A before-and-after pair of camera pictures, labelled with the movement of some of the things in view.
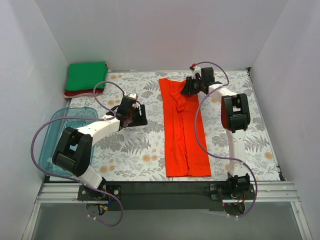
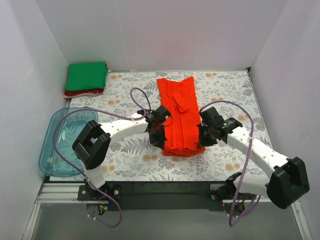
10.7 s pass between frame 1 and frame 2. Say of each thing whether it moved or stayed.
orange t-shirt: moved
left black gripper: moved
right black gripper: moved
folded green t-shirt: stayed
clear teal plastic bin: stayed
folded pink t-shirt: stayed
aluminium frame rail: stayed
